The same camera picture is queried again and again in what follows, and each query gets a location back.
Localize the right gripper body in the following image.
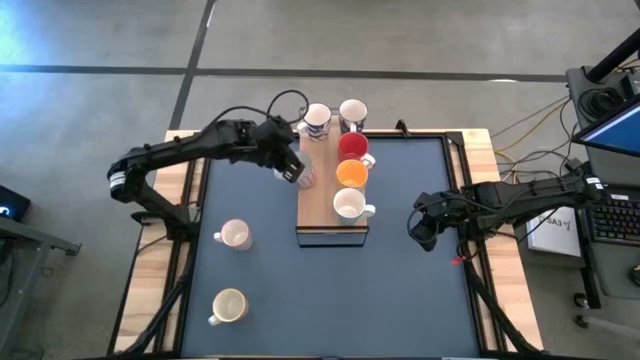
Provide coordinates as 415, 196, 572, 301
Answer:
413, 191, 464, 236

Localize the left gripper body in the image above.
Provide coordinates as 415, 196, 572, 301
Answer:
252, 117, 301, 169

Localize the red white patterned mug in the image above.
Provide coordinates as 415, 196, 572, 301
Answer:
294, 149, 318, 191

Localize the blue and white mug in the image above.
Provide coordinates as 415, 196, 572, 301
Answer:
297, 102, 334, 143

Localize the orange mug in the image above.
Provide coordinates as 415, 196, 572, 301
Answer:
335, 158, 370, 190

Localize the green leaf patterned mug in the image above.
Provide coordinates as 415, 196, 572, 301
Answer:
332, 187, 377, 226

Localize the pink white mug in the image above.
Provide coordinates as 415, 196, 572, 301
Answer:
213, 218, 254, 252

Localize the yellow mug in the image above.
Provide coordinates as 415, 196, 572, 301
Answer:
207, 287, 250, 327

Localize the wooden mug rack tray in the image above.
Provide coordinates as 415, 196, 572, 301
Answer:
294, 115, 371, 249

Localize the white booklet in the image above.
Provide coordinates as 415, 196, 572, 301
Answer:
525, 205, 584, 259

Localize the blue-grey table mat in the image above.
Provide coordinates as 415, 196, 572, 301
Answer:
179, 135, 481, 359

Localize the black keyboard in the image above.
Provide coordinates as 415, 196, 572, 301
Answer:
582, 192, 640, 247

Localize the grey computer cart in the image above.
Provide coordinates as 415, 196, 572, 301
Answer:
564, 64, 640, 301

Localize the computer monitor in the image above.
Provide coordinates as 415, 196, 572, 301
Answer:
572, 94, 640, 159

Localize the black pole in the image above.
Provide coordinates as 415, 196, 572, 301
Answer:
585, 39, 640, 84

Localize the grey metal bench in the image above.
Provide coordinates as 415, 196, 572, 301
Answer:
0, 214, 82, 351

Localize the black box with light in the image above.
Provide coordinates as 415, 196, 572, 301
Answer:
0, 184, 32, 224

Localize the black table frame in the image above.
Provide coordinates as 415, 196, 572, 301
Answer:
107, 118, 546, 360

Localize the coiled black cable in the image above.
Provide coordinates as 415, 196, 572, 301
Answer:
577, 85, 626, 119

